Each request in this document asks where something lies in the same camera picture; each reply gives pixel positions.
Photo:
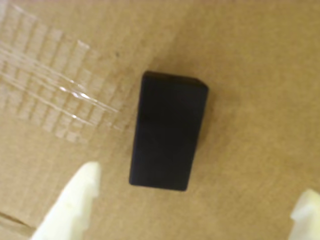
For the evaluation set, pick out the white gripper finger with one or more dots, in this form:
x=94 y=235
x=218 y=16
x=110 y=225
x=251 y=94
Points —
x=72 y=207
x=308 y=215

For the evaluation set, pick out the black rectangular block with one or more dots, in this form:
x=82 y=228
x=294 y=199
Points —
x=167 y=132

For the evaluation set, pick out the clear packing tape strip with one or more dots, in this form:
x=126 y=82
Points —
x=50 y=87

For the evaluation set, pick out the brown cardboard sheet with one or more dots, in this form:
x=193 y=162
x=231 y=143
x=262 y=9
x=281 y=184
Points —
x=250 y=75

